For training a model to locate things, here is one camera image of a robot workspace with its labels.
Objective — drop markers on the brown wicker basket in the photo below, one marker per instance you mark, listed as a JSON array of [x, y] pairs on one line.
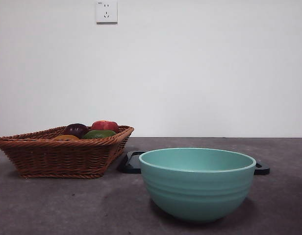
[[55, 159]]

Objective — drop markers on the red apple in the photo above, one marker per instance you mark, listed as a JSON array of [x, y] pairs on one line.
[[104, 126]]

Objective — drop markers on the dark green rectangular tray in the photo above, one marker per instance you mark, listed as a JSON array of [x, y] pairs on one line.
[[131, 164]]

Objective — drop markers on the teal ribbed bowl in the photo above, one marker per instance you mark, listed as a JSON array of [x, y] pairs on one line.
[[197, 191]]

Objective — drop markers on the white wall socket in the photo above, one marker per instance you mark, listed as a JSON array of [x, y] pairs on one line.
[[107, 12]]

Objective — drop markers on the green avocado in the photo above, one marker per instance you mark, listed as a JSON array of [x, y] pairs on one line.
[[99, 134]]

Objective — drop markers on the dark purple plum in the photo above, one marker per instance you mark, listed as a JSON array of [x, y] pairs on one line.
[[76, 129]]

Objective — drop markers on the orange-brown kiwifruit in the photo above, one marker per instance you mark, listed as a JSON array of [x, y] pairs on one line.
[[66, 137]]

